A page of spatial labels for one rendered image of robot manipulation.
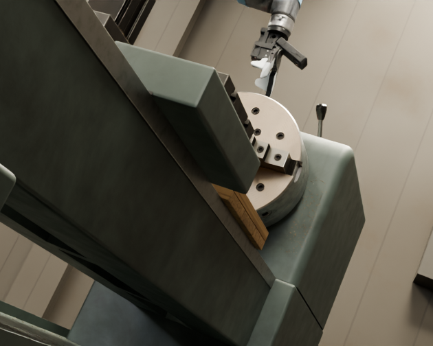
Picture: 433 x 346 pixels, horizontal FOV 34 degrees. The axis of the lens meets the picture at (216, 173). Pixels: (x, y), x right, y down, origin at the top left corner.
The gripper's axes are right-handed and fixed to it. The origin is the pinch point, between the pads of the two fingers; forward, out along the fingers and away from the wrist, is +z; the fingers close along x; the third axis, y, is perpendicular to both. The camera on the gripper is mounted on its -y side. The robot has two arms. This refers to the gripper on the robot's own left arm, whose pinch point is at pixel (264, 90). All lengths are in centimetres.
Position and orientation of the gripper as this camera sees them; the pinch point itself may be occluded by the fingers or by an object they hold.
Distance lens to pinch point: 214.8
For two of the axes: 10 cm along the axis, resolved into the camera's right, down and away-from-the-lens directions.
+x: -1.5, -3.5, -9.3
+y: -9.4, -2.5, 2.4
